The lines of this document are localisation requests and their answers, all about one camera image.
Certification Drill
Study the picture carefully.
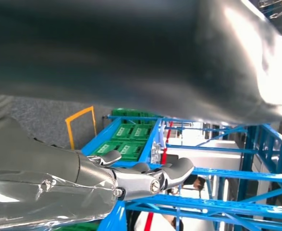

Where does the green plastic folding crate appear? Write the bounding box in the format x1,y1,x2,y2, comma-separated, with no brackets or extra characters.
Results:
112,108,161,126
57,221,100,231
112,123,135,141
130,124,154,141
118,141,146,162
91,140,122,157

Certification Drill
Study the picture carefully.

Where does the red barrier belt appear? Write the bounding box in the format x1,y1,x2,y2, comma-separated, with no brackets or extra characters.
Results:
144,121,174,231

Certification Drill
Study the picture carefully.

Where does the person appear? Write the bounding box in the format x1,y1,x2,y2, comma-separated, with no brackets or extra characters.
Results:
182,174,206,199

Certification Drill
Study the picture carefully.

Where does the blue metal shelf rack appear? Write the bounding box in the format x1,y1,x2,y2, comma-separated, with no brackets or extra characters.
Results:
97,183,282,231
81,115,282,184

